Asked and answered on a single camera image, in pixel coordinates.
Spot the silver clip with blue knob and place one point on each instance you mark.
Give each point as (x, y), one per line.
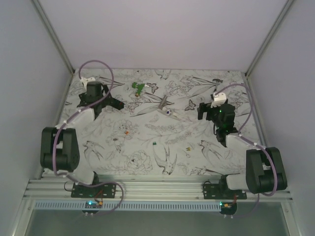
(167, 111)

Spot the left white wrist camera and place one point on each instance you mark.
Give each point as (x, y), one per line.
(85, 81)

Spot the green circuit board connector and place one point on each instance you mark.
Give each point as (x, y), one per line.
(138, 87)

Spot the aluminium mounting rail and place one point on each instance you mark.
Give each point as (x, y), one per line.
(137, 188)

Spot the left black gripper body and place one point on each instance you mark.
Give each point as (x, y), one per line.
(83, 97)

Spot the small black hammer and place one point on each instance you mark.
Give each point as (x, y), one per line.
(217, 82)

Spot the slotted grey cable duct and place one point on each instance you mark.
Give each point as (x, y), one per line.
(131, 205)

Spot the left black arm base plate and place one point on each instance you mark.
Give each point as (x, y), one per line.
(105, 191)

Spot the controller board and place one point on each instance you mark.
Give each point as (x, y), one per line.
(228, 208)
(92, 207)

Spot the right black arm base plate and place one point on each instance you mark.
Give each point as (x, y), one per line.
(213, 191)

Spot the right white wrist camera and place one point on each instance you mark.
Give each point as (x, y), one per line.
(218, 99)

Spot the left controller board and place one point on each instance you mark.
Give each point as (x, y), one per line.
(92, 207)

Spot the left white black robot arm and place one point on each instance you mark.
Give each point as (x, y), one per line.
(60, 151)

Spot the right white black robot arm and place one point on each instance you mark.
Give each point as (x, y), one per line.
(264, 172)

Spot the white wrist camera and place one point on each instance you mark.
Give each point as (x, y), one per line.
(218, 99)
(85, 81)

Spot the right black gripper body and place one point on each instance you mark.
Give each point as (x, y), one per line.
(217, 123)

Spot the floral printed table mat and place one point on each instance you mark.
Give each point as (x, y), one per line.
(109, 151)

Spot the right controller board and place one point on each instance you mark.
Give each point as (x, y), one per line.
(228, 208)

